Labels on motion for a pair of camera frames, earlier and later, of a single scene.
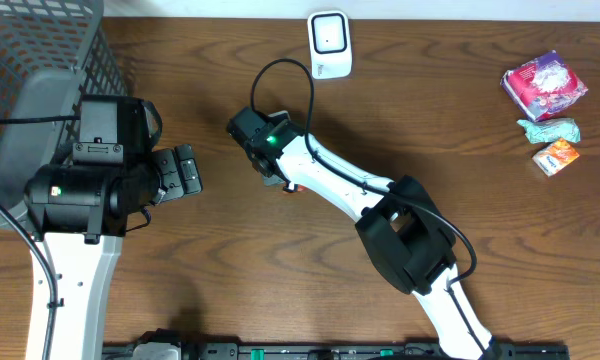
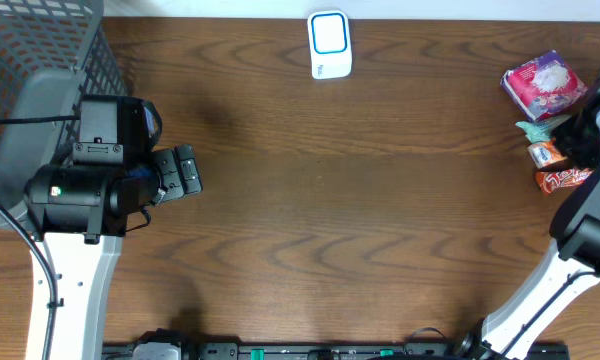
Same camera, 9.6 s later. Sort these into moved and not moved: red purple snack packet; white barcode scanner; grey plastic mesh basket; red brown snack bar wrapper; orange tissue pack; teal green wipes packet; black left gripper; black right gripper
Moved: orange tissue pack; red brown snack bar wrapper; black right gripper
Not moved: red purple snack packet; black left gripper; teal green wipes packet; grey plastic mesh basket; white barcode scanner
